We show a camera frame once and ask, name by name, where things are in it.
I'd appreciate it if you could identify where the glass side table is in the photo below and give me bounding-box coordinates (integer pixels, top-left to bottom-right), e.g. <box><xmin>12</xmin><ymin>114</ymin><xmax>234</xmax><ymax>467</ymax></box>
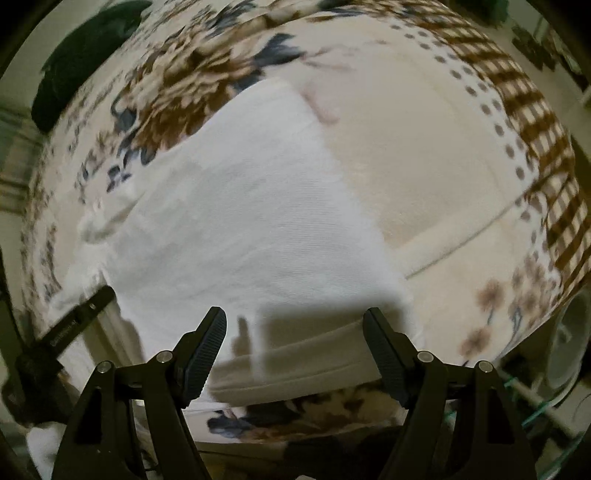
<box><xmin>499</xmin><ymin>360</ymin><xmax>591</xmax><ymax>480</ymax></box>

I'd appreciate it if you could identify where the white round fan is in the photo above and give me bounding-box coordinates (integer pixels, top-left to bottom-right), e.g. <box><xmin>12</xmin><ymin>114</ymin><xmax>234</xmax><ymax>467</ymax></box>
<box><xmin>545</xmin><ymin>294</ymin><xmax>591</xmax><ymax>393</ymax></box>

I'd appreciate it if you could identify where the dark green cushion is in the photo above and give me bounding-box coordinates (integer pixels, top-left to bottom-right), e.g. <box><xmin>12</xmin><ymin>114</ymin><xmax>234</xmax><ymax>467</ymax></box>
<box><xmin>31</xmin><ymin>0</ymin><xmax>153</xmax><ymax>134</ymax></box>

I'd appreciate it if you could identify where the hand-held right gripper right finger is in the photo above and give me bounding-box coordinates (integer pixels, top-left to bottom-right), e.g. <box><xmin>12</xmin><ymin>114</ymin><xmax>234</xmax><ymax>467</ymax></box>
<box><xmin>362</xmin><ymin>307</ymin><xmax>539</xmax><ymax>480</ymax></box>

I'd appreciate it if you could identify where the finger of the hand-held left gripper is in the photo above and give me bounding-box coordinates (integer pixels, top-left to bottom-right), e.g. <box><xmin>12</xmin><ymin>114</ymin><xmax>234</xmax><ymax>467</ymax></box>
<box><xmin>35</xmin><ymin>285</ymin><xmax>116</xmax><ymax>356</ymax></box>

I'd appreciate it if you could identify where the floral printed blanket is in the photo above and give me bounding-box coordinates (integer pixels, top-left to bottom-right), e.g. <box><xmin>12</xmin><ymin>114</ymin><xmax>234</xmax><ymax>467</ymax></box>
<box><xmin>19</xmin><ymin>0</ymin><xmax>591</xmax><ymax>444</ymax></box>

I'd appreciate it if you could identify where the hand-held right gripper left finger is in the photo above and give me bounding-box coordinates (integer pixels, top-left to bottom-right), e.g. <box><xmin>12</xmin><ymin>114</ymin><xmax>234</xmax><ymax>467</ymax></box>
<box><xmin>51</xmin><ymin>306</ymin><xmax>228</xmax><ymax>480</ymax></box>

